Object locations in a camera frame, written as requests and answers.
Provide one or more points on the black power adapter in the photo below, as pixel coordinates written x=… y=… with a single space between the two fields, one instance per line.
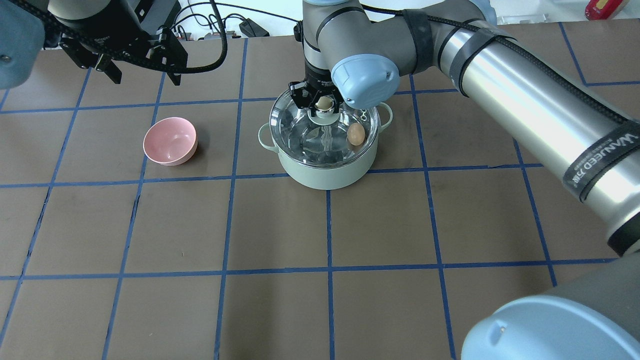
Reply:
x=251 y=29

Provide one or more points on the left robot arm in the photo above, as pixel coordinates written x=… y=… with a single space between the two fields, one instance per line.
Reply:
x=28 y=26

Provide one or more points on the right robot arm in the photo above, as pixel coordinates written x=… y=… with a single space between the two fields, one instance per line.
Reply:
x=588 y=145

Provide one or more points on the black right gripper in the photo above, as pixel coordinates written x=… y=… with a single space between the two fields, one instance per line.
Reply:
x=317 y=78

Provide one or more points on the brown egg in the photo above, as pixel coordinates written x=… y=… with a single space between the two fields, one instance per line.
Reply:
x=356 y=134

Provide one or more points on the mint green electric pot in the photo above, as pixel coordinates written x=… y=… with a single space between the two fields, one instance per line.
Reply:
x=327 y=179

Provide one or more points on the pink bowl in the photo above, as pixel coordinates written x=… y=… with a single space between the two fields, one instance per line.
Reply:
x=171 y=141

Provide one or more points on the glass pot lid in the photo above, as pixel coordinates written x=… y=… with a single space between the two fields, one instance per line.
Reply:
x=295 y=133

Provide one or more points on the red bottle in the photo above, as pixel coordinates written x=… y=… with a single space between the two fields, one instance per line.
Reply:
x=596 y=10

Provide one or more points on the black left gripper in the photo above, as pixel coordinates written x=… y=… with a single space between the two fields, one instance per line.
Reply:
x=94 y=36

